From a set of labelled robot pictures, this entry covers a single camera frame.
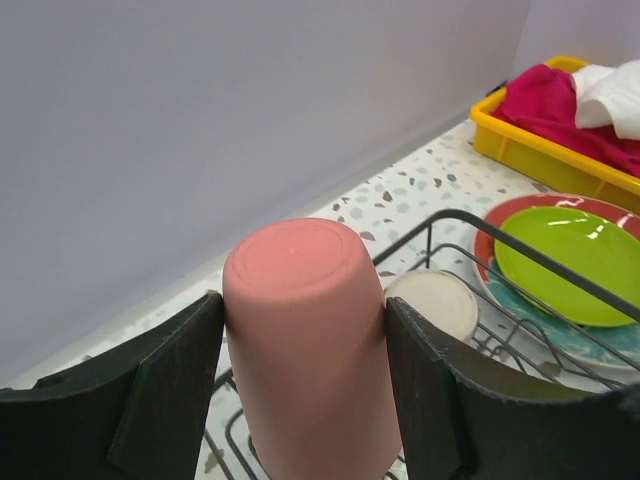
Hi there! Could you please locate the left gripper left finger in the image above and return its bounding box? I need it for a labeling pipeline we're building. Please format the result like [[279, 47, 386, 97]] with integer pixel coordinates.
[[1, 291, 224, 479]]

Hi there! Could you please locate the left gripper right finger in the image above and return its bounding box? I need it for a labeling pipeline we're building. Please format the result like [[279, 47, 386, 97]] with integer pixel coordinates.
[[385, 298, 639, 479]]

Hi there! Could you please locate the white beige mug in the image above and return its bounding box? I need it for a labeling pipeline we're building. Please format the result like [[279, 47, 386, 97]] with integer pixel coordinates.
[[386, 269, 480, 343]]

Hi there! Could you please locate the pink cup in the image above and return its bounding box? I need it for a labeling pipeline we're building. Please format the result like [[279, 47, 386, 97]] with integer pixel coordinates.
[[223, 218, 402, 479]]

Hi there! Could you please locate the lime green small plate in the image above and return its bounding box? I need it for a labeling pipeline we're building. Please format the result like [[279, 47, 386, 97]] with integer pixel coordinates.
[[494, 206, 639, 328]]

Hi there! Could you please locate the green red plate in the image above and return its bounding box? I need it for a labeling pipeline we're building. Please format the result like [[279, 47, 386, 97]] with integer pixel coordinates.
[[473, 193, 639, 370]]

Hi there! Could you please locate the yellow plastic bin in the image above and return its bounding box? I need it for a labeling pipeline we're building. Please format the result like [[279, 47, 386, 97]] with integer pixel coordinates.
[[470, 57, 639, 212]]

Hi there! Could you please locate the pink red cloth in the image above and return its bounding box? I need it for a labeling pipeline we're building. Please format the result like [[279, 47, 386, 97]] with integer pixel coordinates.
[[492, 64, 639, 177]]

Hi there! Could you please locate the white towel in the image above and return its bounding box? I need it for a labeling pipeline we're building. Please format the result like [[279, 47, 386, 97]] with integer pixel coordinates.
[[571, 60, 639, 141]]

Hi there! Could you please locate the wire dish rack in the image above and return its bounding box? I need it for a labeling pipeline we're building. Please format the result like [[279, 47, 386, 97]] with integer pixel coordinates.
[[204, 209, 639, 479]]

